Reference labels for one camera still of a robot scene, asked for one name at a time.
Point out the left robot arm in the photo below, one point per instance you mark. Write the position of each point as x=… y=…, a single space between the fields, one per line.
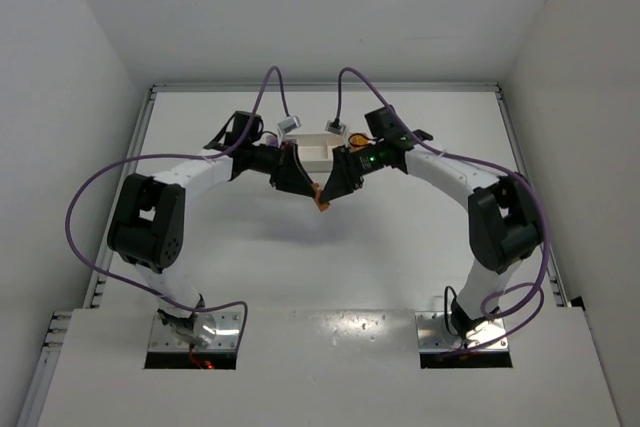
x=147 y=228

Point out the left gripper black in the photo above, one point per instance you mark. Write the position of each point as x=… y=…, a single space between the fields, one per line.
x=284 y=167

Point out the back aluminium frame rail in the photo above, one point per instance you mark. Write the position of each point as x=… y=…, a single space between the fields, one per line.
x=290 y=86

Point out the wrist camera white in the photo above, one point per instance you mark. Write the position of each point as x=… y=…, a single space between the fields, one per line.
x=336 y=127
x=287 y=125

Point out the white three-compartment tray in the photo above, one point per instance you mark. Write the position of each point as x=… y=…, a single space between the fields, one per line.
x=315 y=150

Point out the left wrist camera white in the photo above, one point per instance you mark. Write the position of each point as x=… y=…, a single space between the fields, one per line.
x=287 y=125

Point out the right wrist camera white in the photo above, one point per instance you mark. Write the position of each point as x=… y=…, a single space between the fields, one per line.
x=336 y=127

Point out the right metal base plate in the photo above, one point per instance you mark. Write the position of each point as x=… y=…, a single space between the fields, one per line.
x=433 y=337

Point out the metal base plate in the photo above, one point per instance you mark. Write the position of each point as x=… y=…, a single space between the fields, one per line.
x=216 y=332
x=433 y=337

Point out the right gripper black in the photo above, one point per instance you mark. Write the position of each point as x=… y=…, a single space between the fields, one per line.
x=351 y=169

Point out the yellow oval orange-pattern lego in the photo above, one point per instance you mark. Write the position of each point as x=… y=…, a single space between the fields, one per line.
x=358 y=141

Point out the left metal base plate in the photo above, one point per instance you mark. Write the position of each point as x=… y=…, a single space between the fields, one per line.
x=216 y=332

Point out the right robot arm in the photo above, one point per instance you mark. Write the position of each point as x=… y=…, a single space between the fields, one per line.
x=505 y=221

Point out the brown lego brick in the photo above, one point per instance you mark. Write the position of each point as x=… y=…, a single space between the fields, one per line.
x=322 y=206

